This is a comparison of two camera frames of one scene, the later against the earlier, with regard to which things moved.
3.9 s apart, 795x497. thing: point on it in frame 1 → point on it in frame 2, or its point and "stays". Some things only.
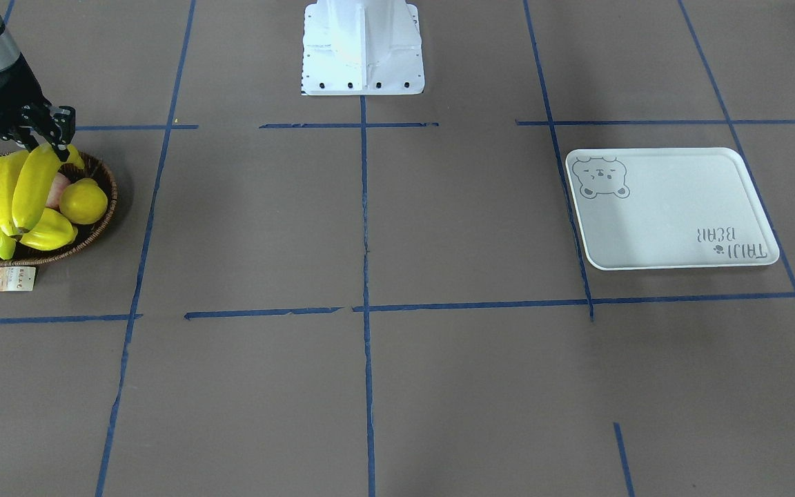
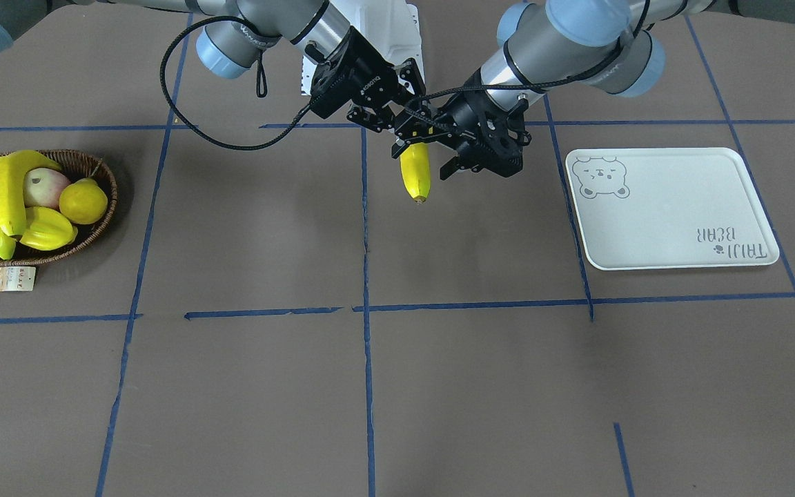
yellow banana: [4, 171] stays
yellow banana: [34, 179] → [415, 167]
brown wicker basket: [85, 233] stays
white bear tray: [659, 207] stays
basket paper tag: [8, 279] stays
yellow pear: [83, 201] stays
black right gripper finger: [59, 130] → [379, 119]
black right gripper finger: [31, 117] → [410, 128]
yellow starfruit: [52, 230] stays
